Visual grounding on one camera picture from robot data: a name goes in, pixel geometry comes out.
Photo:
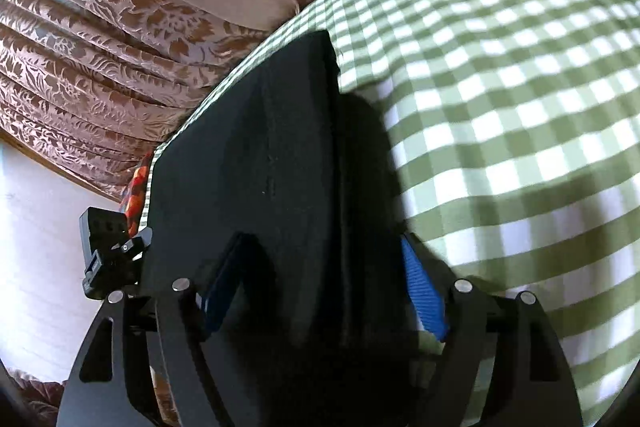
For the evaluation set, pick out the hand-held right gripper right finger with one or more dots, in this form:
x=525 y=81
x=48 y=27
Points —
x=425 y=287

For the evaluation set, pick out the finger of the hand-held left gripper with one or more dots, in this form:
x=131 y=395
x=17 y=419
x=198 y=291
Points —
x=136 y=243

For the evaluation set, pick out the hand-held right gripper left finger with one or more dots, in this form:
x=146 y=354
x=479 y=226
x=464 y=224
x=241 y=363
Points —
x=222 y=287

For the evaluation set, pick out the black pants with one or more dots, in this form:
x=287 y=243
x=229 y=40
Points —
x=250 y=157

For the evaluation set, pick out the colourful striped cloth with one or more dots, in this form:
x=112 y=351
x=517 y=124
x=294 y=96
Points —
x=137 y=192

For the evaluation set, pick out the brown floral curtain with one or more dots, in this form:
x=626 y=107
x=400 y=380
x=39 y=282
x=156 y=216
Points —
x=100 y=72

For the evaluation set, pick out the brown cloth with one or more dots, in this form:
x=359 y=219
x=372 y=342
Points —
x=37 y=399

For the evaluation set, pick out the green checked bed sheet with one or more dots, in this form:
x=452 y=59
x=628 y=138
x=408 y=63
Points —
x=500 y=107

